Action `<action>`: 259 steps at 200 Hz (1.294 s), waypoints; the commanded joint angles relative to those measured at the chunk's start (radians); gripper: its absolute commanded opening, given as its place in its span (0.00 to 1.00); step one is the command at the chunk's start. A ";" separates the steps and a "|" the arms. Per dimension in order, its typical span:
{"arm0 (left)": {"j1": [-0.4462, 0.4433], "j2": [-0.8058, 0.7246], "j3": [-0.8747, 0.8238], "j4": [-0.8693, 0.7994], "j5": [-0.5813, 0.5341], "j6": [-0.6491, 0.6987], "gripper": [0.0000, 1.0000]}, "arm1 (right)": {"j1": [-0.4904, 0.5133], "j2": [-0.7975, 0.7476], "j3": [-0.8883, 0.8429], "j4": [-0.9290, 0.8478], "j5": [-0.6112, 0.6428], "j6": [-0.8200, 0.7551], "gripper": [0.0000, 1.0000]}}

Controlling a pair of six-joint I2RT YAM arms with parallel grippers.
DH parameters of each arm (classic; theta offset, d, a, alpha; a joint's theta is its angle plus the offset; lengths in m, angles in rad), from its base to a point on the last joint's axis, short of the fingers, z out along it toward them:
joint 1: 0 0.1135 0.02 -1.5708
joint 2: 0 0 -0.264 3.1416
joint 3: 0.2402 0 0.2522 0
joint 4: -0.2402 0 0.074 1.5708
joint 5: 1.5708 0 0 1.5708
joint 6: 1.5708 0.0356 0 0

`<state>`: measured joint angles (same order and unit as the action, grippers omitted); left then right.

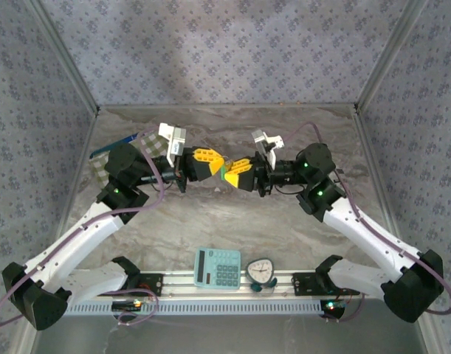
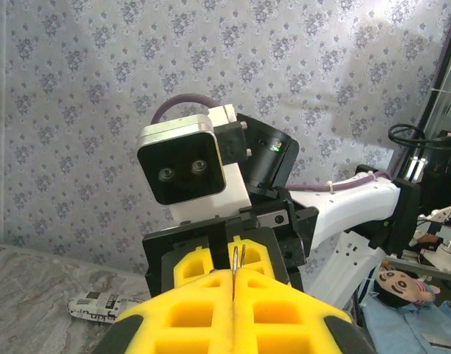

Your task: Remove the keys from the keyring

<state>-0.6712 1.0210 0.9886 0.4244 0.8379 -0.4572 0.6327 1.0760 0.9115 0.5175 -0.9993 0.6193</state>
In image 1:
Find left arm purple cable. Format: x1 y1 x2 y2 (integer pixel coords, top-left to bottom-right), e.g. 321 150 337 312
0 126 165 330

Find small circuit board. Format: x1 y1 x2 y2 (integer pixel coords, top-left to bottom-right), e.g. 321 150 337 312
320 299 348 320
112 300 143 313

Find white slotted cable duct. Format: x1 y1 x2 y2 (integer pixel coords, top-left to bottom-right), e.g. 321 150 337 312
61 294 346 317

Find white teal desk clock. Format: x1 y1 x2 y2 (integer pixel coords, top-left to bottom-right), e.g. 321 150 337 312
245 258 278 294

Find aluminium mounting rail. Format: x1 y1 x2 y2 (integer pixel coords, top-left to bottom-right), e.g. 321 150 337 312
138 270 379 298

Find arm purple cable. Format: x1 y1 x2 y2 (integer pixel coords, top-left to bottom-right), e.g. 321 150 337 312
283 122 451 316
0 126 165 330

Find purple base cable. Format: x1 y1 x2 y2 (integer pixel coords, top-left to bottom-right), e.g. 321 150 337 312
337 293 365 322
116 289 160 327

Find green checked cloth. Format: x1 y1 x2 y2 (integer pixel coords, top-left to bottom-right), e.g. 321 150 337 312
90 131 167 187

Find teal calculator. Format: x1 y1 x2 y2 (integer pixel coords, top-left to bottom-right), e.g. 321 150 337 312
193 246 243 291

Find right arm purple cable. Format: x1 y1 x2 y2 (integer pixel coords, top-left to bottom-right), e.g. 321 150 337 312
283 122 451 316

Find metal frame bar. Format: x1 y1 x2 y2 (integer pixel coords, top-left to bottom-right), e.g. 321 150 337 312
352 108 442 354
24 110 100 354
353 0 431 114
27 0 101 114

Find blue pen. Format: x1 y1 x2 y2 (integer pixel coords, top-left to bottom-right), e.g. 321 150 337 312
90 132 141 159

